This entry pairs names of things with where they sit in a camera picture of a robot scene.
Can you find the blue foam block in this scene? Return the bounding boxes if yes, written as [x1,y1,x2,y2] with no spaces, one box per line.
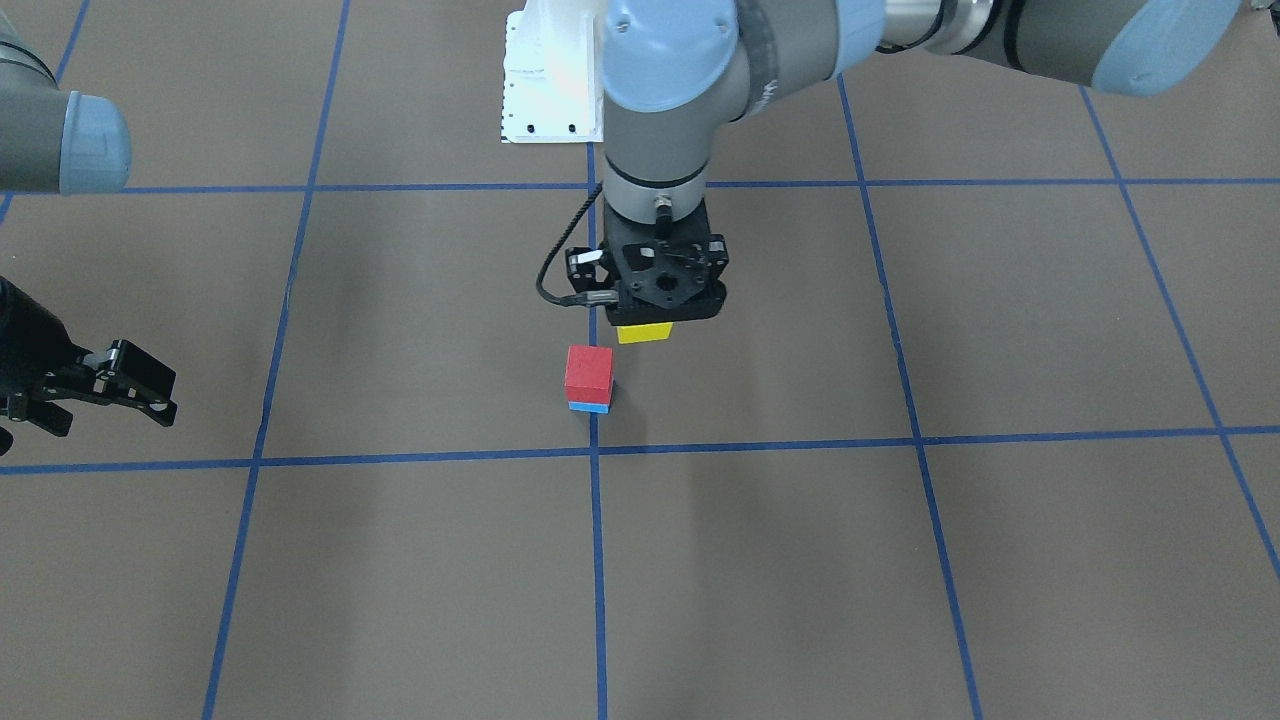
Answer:
[567,401,611,414]

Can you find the red foam block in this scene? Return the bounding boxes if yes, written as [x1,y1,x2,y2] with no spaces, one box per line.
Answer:
[563,345,614,406]

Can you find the yellow foam block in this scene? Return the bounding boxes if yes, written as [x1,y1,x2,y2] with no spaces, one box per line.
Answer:
[614,322,675,345]

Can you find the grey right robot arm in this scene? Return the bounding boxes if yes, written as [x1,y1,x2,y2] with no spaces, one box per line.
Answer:
[1,20,178,437]

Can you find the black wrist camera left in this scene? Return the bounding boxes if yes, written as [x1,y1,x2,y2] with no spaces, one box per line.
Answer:
[605,264,728,327]

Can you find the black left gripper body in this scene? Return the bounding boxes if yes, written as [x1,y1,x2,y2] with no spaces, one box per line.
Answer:
[600,200,713,266]

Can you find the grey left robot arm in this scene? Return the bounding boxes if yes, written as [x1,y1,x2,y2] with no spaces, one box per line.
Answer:
[550,1,1242,323]

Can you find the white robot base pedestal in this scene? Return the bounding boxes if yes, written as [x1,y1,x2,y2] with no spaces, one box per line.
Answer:
[500,1,608,143]

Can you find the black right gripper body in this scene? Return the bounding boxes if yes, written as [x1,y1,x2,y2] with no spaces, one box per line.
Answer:
[1,278,90,419]

